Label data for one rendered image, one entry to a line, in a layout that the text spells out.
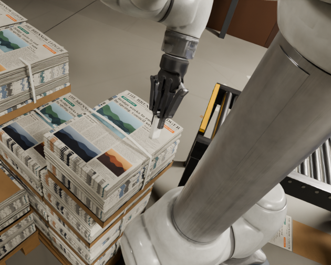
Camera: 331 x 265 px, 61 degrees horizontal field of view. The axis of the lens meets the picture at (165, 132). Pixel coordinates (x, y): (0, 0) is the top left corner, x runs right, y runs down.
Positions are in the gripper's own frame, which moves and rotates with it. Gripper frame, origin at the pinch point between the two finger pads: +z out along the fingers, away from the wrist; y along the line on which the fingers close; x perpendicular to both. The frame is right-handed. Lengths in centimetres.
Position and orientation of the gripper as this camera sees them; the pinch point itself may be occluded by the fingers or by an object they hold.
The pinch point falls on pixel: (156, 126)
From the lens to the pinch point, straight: 81.0
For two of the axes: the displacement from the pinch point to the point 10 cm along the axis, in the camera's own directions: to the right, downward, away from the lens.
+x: 6.6, -0.7, 7.5
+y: 7.0, 4.1, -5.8
